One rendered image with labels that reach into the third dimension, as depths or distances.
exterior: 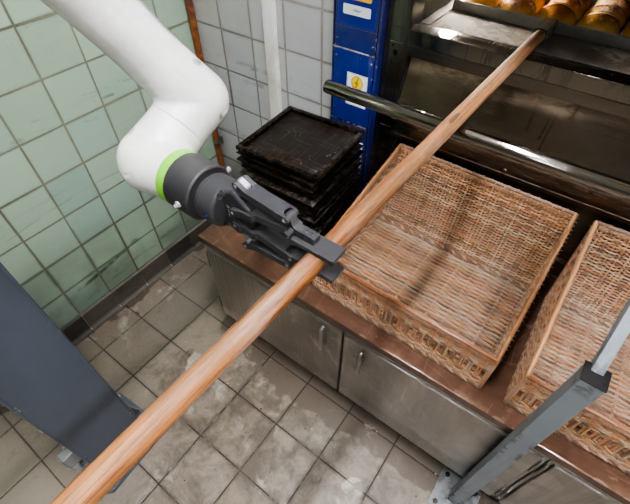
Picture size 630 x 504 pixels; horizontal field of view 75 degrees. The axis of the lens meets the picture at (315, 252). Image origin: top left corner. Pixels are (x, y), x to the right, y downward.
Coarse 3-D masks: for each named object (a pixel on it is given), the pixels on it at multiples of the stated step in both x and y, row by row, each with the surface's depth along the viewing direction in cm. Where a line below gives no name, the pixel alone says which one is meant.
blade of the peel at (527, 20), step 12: (456, 0) 119; (468, 12) 119; (480, 12) 117; (492, 12) 115; (504, 12) 113; (516, 12) 112; (516, 24) 113; (528, 24) 112; (564, 24) 107; (576, 24) 113; (624, 24) 113; (576, 36) 107; (588, 36) 105; (600, 36) 104; (612, 36) 102; (624, 36) 101; (624, 48) 102
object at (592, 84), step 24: (432, 48) 111; (456, 48) 107; (480, 48) 104; (504, 48) 103; (528, 72) 101; (552, 72) 98; (576, 72) 95; (600, 72) 94; (600, 96) 95; (624, 96) 92
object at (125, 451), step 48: (528, 48) 96; (480, 96) 81; (432, 144) 71; (384, 192) 62; (336, 240) 56; (288, 288) 50; (240, 336) 46; (192, 384) 42; (144, 432) 39; (96, 480) 36
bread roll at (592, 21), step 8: (584, 16) 106; (592, 16) 104; (600, 16) 103; (608, 16) 103; (584, 24) 105; (592, 24) 104; (600, 24) 103; (608, 24) 103; (616, 24) 103; (608, 32) 104; (616, 32) 104
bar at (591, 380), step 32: (352, 96) 90; (544, 160) 74; (608, 192) 71; (608, 352) 70; (576, 384) 71; (608, 384) 69; (544, 416) 82; (512, 448) 96; (448, 480) 144; (480, 480) 116
